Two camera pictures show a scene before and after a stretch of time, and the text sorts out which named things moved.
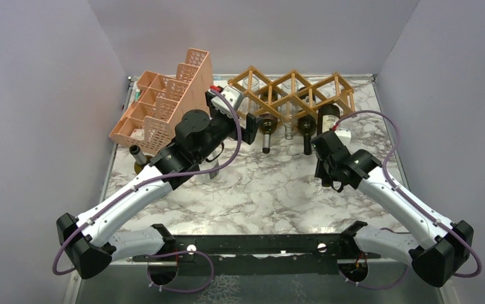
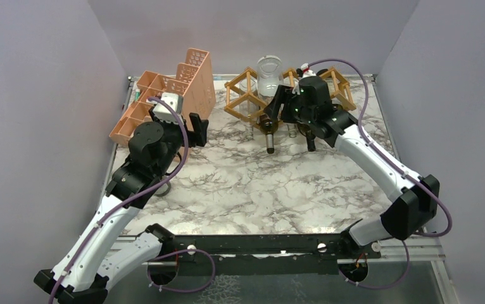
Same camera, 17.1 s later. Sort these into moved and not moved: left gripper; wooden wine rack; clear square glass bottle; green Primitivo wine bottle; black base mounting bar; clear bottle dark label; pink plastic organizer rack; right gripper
Moved: left gripper; clear bottle dark label; right gripper
Not moved: wooden wine rack; pink plastic organizer rack; clear square glass bottle; green Primitivo wine bottle; black base mounting bar
